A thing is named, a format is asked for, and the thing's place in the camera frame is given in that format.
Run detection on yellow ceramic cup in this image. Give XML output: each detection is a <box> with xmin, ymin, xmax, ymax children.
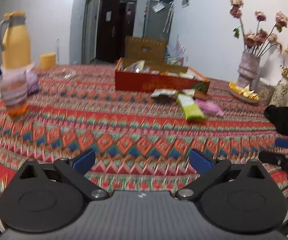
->
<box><xmin>40</xmin><ymin>53</ymin><xmax>56</xmax><ymax>70</ymax></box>

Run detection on pink snack pack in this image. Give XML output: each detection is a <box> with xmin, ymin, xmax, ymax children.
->
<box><xmin>195</xmin><ymin>99</ymin><xmax>224</xmax><ymax>117</ymax></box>

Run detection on clear plastic cup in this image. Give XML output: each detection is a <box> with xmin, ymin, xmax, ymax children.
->
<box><xmin>0</xmin><ymin>71</ymin><xmax>28</xmax><ymax>118</ymax></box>

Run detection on pink textured vase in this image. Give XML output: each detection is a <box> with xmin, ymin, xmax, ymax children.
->
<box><xmin>237</xmin><ymin>51</ymin><xmax>260</xmax><ymax>88</ymax></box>

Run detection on dark entrance door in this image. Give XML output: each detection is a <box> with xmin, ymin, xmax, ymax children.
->
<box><xmin>96</xmin><ymin>0</ymin><xmax>137</xmax><ymax>63</ymax></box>

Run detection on green snack bar pack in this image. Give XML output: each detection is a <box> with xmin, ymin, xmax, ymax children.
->
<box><xmin>177</xmin><ymin>94</ymin><xmax>207</xmax><ymax>122</ymax></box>

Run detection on silver yellow striped snack bag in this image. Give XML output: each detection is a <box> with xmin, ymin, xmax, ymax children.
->
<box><xmin>124</xmin><ymin>60</ymin><xmax>145</xmax><ymax>73</ymax></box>

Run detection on floral white vase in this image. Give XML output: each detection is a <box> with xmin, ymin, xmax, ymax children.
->
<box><xmin>269</xmin><ymin>77</ymin><xmax>288</xmax><ymax>107</ymax></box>

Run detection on red cardboard snack box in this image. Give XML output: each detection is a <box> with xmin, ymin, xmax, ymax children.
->
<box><xmin>115</xmin><ymin>58</ymin><xmax>210</xmax><ymax>94</ymax></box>

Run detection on white biscuit snack packet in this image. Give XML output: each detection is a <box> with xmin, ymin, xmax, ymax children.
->
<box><xmin>150</xmin><ymin>89</ymin><xmax>179</xmax><ymax>98</ymax></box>

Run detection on patterned red tablecloth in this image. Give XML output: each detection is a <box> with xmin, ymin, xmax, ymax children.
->
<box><xmin>0</xmin><ymin>66</ymin><xmax>278</xmax><ymax>194</ymax></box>

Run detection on dried pink roses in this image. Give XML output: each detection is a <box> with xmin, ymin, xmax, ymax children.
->
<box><xmin>229</xmin><ymin>0</ymin><xmax>288</xmax><ymax>58</ymax></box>

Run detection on yellow thermos jug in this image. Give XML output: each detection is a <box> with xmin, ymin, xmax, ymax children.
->
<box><xmin>0</xmin><ymin>11</ymin><xmax>31</xmax><ymax>70</ymax></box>

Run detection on brown cardboard carton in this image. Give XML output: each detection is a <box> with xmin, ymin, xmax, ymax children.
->
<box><xmin>124</xmin><ymin>36</ymin><xmax>167</xmax><ymax>63</ymax></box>

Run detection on grey refrigerator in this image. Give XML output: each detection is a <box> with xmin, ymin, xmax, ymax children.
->
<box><xmin>142</xmin><ymin>0</ymin><xmax>174</xmax><ymax>42</ymax></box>

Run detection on black fabric bundle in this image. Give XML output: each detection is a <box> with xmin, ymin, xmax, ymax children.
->
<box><xmin>263</xmin><ymin>105</ymin><xmax>288</xmax><ymax>136</ymax></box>

